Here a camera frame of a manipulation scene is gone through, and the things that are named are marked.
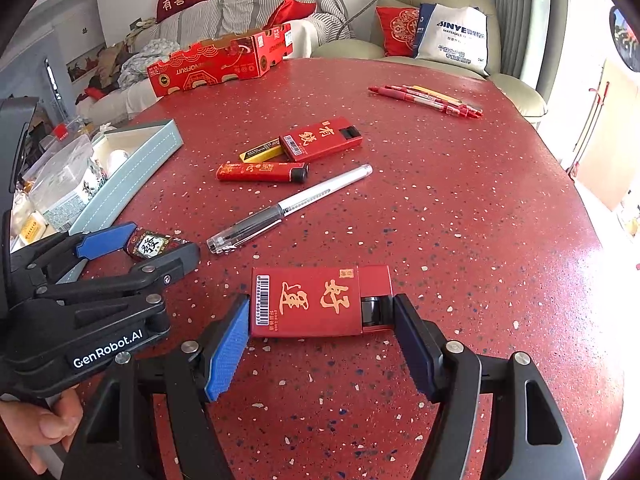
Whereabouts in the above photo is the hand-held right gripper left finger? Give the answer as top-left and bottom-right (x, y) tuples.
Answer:
(62, 294), (251, 480)

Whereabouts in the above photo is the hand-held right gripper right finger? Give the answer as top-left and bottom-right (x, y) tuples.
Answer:
(392, 294), (586, 480)

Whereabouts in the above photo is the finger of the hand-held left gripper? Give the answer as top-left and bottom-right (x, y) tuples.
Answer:
(10, 222), (139, 282)
(31, 241), (201, 312)

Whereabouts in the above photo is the dark ornate case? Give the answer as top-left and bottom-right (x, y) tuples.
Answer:
(125, 228), (190, 262)

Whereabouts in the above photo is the clear plastic box cartoon label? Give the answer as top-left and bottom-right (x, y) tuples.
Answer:
(22, 135), (109, 234)

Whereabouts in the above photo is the shallow white tray box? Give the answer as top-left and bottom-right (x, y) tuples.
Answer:
(10, 119), (182, 286)

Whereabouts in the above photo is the wide red case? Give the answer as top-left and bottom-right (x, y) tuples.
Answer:
(250, 265), (395, 340)

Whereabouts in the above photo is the slim red lighter black cap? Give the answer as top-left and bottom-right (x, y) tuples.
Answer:
(216, 161), (309, 185)

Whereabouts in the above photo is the yellow blade box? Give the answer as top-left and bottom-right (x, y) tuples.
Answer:
(238, 138), (285, 164)

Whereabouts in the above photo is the clear white gel pen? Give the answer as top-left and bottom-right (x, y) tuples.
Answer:
(206, 163), (374, 256)

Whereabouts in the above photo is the narrow red case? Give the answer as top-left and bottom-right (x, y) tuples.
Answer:
(278, 116), (364, 164)

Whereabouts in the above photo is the person's left hand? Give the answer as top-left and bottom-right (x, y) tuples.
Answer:
(0, 385), (86, 477)

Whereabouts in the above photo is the clear bag red tag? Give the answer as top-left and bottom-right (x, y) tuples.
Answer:
(30, 117), (97, 161)

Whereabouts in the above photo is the pile of dark clothes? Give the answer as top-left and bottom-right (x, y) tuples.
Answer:
(80, 17), (156, 107)

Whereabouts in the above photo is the landscape painting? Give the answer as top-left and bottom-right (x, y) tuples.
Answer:
(66, 55), (109, 84)

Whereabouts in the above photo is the grey blue crumpled cloth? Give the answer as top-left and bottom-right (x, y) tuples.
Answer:
(118, 38), (182, 92)

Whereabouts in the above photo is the red cardboard fruit box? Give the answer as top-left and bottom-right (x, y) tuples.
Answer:
(148, 22), (293, 99)

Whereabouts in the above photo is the yellow pen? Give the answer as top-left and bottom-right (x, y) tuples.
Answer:
(414, 85), (465, 107)

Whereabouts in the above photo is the grey striped sofa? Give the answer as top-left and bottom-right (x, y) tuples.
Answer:
(75, 0), (357, 122)

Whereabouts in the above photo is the pale green armchair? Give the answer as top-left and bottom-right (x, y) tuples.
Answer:
(311, 0), (549, 122)

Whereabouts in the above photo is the wooden board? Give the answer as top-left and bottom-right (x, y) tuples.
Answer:
(575, 58), (640, 214)

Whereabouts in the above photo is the plain red cushion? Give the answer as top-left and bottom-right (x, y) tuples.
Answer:
(263, 0), (318, 31)

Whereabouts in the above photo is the white blue tote bag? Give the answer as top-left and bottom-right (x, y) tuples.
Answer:
(412, 2), (494, 79)

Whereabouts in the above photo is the red patterned cushion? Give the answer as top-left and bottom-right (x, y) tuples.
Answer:
(375, 6), (421, 59)

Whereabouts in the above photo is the grey vertical radiator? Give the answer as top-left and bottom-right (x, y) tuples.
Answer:
(492, 0), (572, 104)

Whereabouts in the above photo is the grey charging cable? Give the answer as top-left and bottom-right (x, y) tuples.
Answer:
(342, 0), (404, 41)

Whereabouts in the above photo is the round black wall decoration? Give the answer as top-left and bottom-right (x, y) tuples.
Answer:
(609, 6), (640, 74)

